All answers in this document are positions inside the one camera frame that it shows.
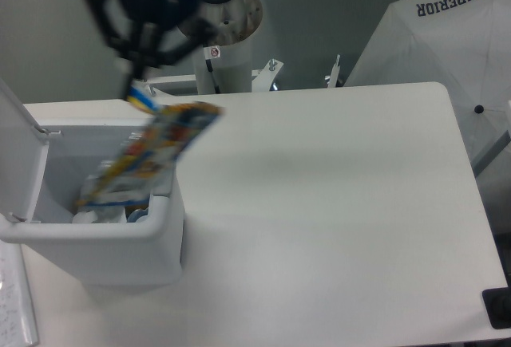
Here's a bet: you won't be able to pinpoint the crushed clear plastic bottle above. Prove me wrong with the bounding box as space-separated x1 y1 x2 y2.
126 208 149 223

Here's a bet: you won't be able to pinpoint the white crumpled paper trash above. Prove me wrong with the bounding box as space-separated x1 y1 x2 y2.
71 205 127 224

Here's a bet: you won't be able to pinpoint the blue snack wrapper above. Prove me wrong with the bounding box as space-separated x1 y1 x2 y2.
75 101 224 211

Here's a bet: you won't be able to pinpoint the black device at table edge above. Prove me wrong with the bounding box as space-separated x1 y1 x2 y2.
482 287 510 329

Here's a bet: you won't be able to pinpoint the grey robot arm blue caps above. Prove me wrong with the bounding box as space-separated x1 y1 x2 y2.
85 0 231 100

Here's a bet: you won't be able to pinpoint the black cable on pedestal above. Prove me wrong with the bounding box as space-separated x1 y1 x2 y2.
205 57 221 95

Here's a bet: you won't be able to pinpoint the white trash can lid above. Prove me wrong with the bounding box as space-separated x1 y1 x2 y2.
1 82 49 223

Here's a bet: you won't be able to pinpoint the white umbrella with lettering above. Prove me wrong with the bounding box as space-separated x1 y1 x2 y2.
346 0 510 161

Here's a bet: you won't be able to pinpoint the white plastic trash can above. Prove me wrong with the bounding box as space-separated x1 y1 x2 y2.
1 120 184 286

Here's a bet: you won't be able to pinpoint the white metal base bracket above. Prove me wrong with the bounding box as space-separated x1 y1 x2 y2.
137 53 344 99

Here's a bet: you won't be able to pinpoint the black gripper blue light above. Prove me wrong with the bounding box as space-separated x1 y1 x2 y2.
85 0 218 100

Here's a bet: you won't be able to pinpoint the paper sheet in sleeve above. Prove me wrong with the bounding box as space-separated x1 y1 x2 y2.
1 242 39 346

